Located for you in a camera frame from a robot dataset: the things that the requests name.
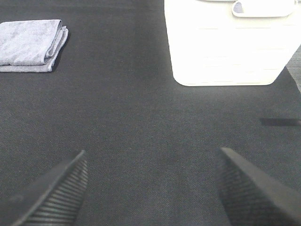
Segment white plastic basket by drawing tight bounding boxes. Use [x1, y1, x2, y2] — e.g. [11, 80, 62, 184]
[164, 0, 301, 86]

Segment black table cloth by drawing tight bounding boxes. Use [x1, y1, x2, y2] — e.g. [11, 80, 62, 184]
[0, 0, 301, 226]

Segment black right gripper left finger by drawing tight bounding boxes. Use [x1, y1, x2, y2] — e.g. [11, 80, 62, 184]
[11, 150, 88, 226]

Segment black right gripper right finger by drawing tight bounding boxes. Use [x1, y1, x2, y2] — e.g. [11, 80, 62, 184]
[215, 147, 301, 226]

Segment light blue towel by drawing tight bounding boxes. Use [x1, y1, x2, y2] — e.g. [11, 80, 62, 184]
[0, 19, 69, 73]

